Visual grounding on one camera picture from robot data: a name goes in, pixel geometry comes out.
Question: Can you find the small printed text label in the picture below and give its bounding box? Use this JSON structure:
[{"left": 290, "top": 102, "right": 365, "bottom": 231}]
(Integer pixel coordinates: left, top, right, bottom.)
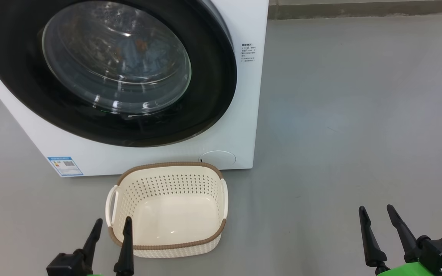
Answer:
[{"left": 241, "top": 43, "right": 257, "bottom": 62}]

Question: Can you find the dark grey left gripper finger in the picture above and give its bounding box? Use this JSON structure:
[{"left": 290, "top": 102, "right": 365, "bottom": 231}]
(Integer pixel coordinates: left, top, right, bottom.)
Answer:
[
  {"left": 114, "top": 217, "right": 135, "bottom": 276},
  {"left": 76, "top": 218, "right": 103, "bottom": 274}
]

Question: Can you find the white front-load washing machine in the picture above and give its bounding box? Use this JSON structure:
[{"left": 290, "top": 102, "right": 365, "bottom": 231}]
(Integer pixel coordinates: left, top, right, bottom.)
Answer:
[{"left": 0, "top": 0, "right": 269, "bottom": 177}]

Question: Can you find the blue energy label sticker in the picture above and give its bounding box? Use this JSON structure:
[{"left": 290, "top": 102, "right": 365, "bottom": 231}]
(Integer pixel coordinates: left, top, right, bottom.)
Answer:
[{"left": 47, "top": 156, "right": 84, "bottom": 177}]

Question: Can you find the blue garment with orange prints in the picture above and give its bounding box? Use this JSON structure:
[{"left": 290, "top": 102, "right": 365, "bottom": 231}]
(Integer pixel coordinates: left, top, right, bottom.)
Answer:
[{"left": 110, "top": 34, "right": 160, "bottom": 73}]

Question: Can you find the cream perforated laundry basket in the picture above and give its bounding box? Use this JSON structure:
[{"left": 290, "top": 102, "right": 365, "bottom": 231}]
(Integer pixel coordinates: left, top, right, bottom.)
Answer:
[{"left": 105, "top": 161, "right": 229, "bottom": 258}]

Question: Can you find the perforated steel washer drum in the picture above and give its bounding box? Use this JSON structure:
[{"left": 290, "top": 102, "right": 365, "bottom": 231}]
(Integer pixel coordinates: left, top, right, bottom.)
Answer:
[{"left": 41, "top": 0, "right": 191, "bottom": 115}]

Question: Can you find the black round washer door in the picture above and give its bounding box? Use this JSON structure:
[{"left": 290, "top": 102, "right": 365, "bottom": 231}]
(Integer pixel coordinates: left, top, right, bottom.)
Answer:
[{"left": 0, "top": 0, "right": 238, "bottom": 148}]

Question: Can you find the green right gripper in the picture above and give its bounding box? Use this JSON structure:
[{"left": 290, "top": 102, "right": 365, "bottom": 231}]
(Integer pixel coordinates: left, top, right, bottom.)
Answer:
[{"left": 358, "top": 204, "right": 432, "bottom": 276}]

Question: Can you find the round white filter cover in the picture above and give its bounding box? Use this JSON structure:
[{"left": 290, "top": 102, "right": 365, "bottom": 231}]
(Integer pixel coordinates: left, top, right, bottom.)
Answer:
[{"left": 199, "top": 150, "right": 236, "bottom": 168}]

